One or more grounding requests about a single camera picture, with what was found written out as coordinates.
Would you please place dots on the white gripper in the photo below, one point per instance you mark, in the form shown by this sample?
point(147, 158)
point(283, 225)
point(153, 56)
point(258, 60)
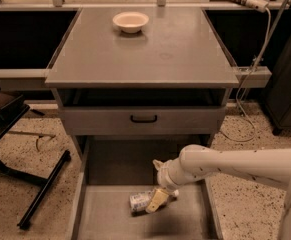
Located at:
point(164, 176)

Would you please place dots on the blue label plastic bottle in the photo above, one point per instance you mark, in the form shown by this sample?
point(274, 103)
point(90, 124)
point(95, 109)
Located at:
point(138, 202)

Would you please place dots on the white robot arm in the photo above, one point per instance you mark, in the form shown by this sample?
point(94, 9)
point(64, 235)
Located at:
point(267, 166)

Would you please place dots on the open grey lower drawer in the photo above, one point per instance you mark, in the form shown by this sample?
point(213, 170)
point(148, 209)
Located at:
point(114, 169)

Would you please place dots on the grey drawer cabinet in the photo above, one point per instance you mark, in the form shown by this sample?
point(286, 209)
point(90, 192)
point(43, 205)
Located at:
point(174, 61)

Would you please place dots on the dark cabinet at right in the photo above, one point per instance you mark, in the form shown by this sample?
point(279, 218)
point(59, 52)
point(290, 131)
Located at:
point(276, 96)

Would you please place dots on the white ceramic bowl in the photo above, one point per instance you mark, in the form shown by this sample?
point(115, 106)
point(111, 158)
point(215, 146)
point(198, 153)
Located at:
point(130, 22)

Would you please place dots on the black drawer handle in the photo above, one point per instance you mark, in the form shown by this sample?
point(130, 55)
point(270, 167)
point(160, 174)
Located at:
point(143, 120)

